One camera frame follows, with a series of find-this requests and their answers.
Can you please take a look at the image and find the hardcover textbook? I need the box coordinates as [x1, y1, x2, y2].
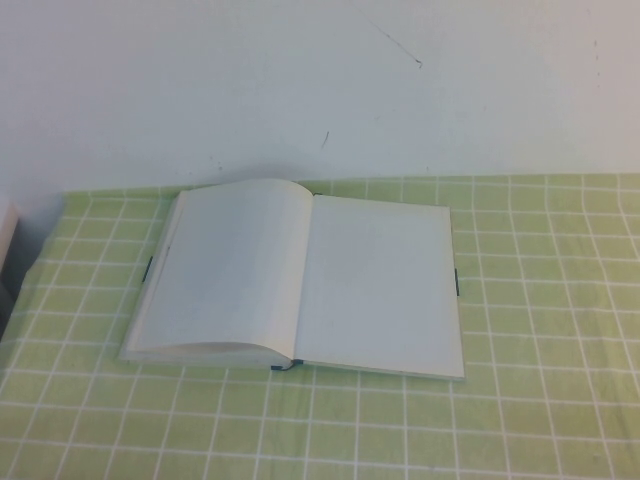
[115, 177, 468, 384]

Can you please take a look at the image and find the green white checked tablecloth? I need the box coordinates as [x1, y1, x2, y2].
[0, 172, 640, 480]

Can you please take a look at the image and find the beige box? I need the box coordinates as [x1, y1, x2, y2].
[0, 202, 22, 301]

